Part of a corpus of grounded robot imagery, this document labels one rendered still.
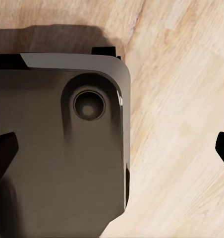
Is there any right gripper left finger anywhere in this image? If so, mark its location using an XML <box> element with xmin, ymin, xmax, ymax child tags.
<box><xmin>0</xmin><ymin>132</ymin><xmax>19</xmax><ymax>180</ymax></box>

